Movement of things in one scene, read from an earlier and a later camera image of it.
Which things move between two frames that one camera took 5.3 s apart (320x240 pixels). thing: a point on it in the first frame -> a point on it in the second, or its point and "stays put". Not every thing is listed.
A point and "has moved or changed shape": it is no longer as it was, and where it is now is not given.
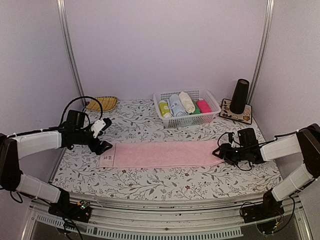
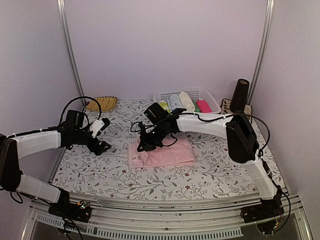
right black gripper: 225,153 -> 144,146
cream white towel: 189,107 stays put
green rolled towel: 197,110 stays put
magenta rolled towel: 204,106 stays put
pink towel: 163,153 has moved or changed shape
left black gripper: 104,144 stays put
